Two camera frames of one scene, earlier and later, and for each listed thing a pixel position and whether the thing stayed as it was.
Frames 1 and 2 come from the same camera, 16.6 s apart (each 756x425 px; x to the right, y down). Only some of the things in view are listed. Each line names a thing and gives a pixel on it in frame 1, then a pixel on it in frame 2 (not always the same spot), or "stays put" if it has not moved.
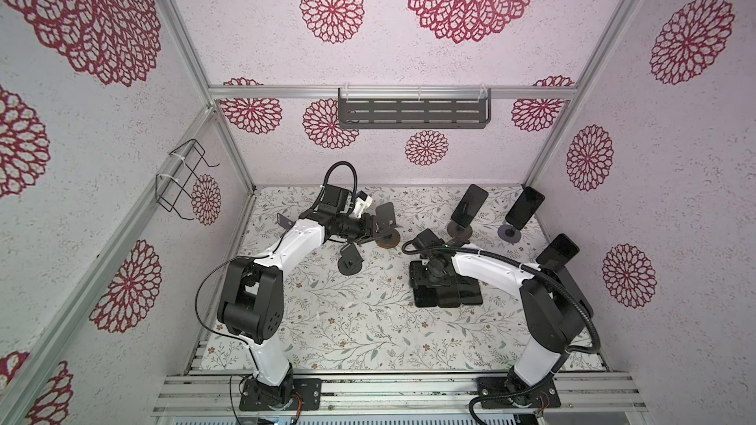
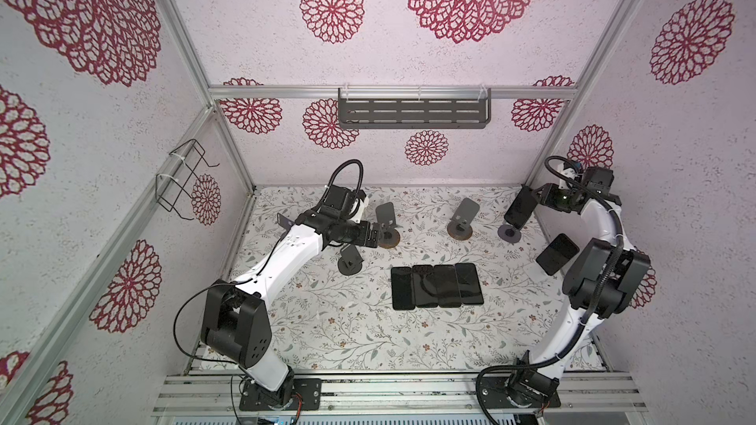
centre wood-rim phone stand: x=386 y=230 stays put
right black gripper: x=415 y=278 -> x=548 y=197
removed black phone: x=470 y=290 stays put
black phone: x=527 y=204 stays put
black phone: x=470 y=206 -> x=403 y=288
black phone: x=425 y=296 stays put
